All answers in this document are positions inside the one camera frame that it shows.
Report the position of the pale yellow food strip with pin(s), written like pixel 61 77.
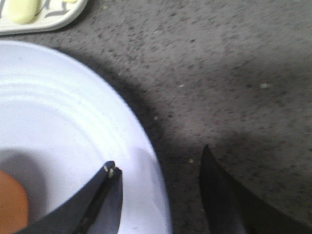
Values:
pixel 22 11

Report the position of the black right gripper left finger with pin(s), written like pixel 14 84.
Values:
pixel 98 201

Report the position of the orange fruit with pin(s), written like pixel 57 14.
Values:
pixel 14 205

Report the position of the white rectangular tray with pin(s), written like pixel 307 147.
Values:
pixel 51 15

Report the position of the light blue plate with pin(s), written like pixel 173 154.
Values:
pixel 60 122

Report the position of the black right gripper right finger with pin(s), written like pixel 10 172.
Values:
pixel 231 208

